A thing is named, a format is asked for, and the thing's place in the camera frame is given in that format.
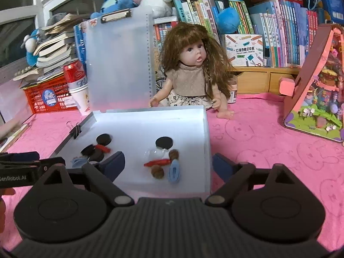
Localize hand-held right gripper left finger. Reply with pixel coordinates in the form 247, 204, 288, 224
31, 151, 135, 207

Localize black binder clip on case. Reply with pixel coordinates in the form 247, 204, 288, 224
66, 121, 83, 140

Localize pink triangular toy house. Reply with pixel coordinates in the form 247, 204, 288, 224
279, 24, 344, 143

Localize white label printer box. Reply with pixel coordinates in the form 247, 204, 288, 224
225, 34, 264, 68

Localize row of blue pink books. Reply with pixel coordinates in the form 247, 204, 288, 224
249, 0, 319, 68

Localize pile of worn books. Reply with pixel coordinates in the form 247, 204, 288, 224
12, 13, 81, 83

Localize white paper cup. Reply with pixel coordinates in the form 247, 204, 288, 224
68, 79, 92, 116

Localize red soda can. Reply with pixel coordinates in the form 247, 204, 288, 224
63, 59, 88, 91

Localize brown haired doll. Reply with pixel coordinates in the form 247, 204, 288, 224
149, 23, 237, 120

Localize person's left hand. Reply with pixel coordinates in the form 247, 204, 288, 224
0, 188, 16, 218

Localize black round disc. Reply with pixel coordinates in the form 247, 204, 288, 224
96, 134, 114, 145
156, 137, 174, 149
87, 150, 105, 163
81, 144, 96, 157

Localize blue bear plush toy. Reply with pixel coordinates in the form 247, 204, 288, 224
90, 0, 138, 20

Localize blue bear hair clip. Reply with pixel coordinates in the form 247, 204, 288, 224
71, 157, 89, 169

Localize white clipboard storage case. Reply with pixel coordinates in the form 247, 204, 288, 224
55, 8, 212, 194

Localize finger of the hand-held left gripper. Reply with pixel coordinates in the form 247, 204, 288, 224
0, 152, 40, 162
38, 156, 66, 169

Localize red basket with round sticker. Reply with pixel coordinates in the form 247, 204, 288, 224
23, 75, 79, 114

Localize pink rabbit print blanket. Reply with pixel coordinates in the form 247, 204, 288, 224
0, 92, 344, 250

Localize large blue white plush toy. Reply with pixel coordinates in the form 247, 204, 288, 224
186, 0, 243, 34

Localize row of colourful books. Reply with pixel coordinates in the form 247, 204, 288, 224
153, 0, 255, 68

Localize wooden drawer organizer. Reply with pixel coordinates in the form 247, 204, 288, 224
231, 67, 300, 95

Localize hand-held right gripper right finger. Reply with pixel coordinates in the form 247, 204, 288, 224
206, 153, 313, 207

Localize blue upright books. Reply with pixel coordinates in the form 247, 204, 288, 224
74, 23, 88, 63

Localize blue toothed hair clip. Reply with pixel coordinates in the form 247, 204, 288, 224
168, 159, 181, 184

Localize small brown capped bottle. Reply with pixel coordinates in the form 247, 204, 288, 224
227, 76, 238, 105

